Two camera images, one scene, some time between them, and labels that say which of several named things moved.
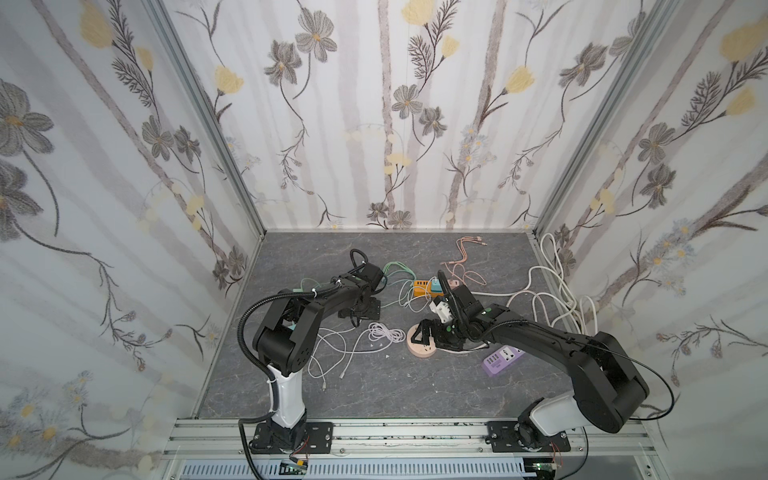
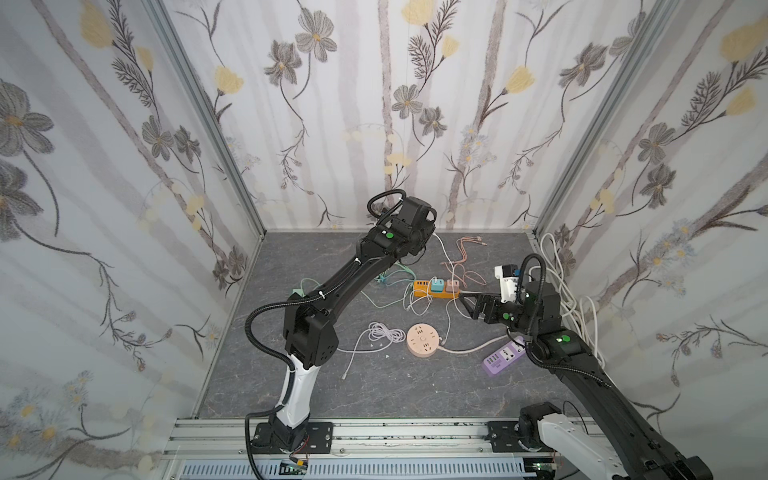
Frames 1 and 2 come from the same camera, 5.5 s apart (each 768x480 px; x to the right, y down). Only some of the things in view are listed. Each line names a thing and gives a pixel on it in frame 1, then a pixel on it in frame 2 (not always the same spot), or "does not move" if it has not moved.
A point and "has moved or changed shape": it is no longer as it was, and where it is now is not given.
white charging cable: (368, 339) has moved or changed shape
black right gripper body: (434, 327) → (492, 308)
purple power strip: (502, 358) does not move
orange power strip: (423, 288) does not move
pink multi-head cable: (459, 270) does not move
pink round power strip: (417, 349) does not move
